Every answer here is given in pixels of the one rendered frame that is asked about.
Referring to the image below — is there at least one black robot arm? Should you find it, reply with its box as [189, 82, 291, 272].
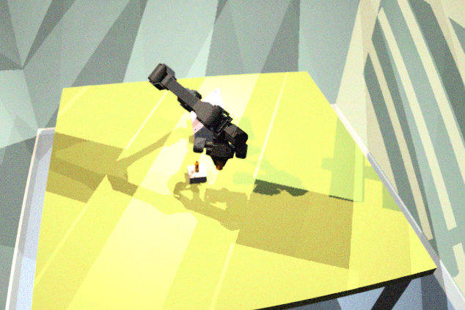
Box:
[148, 63, 248, 162]

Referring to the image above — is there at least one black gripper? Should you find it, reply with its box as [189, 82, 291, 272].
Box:
[193, 133, 248, 167]

